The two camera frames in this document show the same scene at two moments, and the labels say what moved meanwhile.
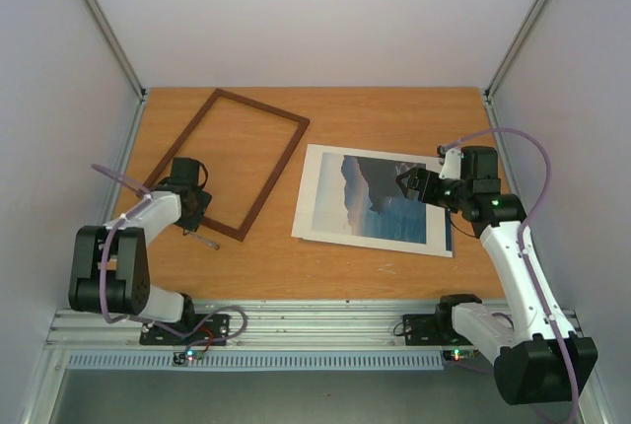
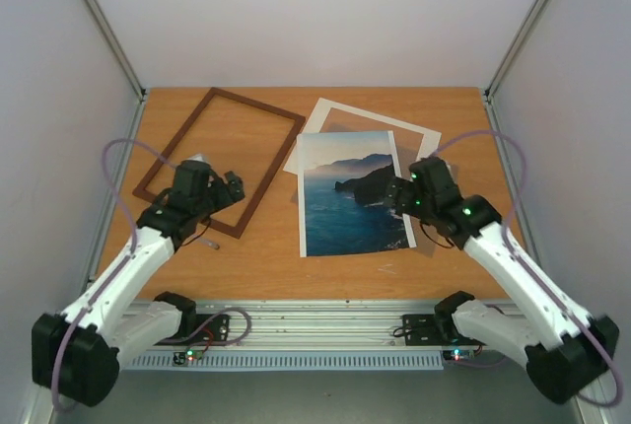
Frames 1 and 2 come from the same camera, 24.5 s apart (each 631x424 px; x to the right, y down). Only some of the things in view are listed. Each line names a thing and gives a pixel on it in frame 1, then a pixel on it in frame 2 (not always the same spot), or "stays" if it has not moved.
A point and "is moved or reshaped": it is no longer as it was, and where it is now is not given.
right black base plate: [427, 329] stays
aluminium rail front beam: [261, 323] stays
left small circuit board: [180, 358] stays
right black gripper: [424, 186] to [398, 195]
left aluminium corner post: [105, 25] stays
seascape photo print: [361, 196] is moved or reshaped
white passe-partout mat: [303, 223] to [431, 139]
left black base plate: [216, 328] stays
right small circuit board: [459, 354] stays
